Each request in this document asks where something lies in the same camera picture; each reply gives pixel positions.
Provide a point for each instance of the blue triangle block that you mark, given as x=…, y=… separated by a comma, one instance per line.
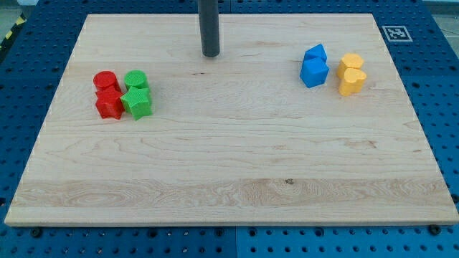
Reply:
x=317, y=51

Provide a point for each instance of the light wooden board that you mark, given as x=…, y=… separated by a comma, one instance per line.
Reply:
x=237, y=140

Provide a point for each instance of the green star block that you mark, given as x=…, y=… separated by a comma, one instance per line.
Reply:
x=137, y=102

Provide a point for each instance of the blue cube block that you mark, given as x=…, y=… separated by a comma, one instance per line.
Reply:
x=314, y=72

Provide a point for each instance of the green cylinder block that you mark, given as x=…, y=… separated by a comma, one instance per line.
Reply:
x=136, y=79

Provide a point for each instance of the red star block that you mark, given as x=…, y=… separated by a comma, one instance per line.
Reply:
x=109, y=104

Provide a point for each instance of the yellow heart block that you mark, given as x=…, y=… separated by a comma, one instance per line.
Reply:
x=352, y=81

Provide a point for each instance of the red cylinder block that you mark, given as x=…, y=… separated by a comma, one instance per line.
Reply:
x=106, y=79

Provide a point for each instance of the yellow hexagon block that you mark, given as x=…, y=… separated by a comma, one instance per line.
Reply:
x=349, y=60

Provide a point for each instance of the white fiducial marker tag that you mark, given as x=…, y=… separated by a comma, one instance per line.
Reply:
x=397, y=33

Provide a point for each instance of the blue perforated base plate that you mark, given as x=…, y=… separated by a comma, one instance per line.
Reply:
x=35, y=63

